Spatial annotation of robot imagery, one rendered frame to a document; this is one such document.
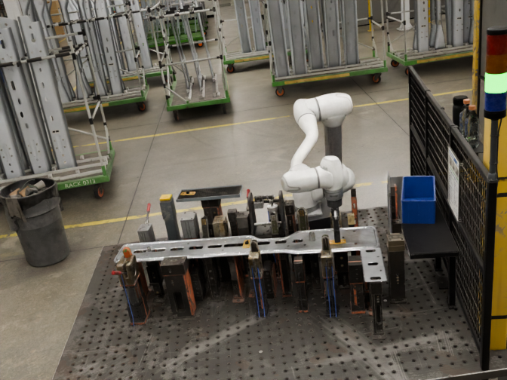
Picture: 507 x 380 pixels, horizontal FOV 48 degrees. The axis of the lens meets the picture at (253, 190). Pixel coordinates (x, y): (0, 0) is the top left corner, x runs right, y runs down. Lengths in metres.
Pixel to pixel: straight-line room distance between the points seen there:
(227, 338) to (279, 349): 0.27
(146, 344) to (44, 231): 2.59
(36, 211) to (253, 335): 2.87
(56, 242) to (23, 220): 0.39
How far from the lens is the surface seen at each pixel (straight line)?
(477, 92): 5.67
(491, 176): 2.14
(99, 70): 10.51
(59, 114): 6.77
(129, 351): 2.91
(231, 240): 3.00
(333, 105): 3.10
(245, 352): 2.72
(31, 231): 5.31
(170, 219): 3.30
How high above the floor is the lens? 2.42
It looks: 24 degrees down
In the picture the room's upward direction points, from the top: 8 degrees counter-clockwise
